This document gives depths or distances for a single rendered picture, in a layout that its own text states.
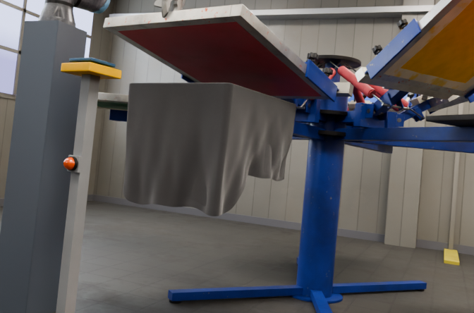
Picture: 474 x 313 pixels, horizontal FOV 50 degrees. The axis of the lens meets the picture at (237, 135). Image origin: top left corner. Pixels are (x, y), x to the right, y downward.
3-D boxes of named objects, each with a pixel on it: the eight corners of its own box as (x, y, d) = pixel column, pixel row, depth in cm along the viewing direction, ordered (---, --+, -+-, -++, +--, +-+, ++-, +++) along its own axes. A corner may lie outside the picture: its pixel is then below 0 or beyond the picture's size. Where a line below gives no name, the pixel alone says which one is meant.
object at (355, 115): (374, 123, 232) (376, 97, 232) (230, 118, 274) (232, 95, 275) (416, 139, 300) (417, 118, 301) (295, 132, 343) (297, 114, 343)
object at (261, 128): (221, 216, 160) (233, 83, 162) (211, 214, 162) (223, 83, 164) (286, 211, 199) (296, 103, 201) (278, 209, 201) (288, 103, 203)
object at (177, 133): (217, 218, 158) (230, 82, 161) (114, 200, 183) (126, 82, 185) (222, 218, 161) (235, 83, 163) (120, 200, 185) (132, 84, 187)
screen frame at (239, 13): (240, 15, 151) (242, 3, 152) (102, 27, 183) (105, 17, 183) (333, 99, 216) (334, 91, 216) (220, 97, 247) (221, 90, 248)
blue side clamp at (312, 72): (307, 77, 190) (310, 59, 191) (295, 77, 193) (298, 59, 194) (335, 101, 215) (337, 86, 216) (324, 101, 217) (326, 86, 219)
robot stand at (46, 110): (-10, 313, 205) (24, 20, 211) (24, 302, 222) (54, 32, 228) (24, 322, 198) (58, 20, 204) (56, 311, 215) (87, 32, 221)
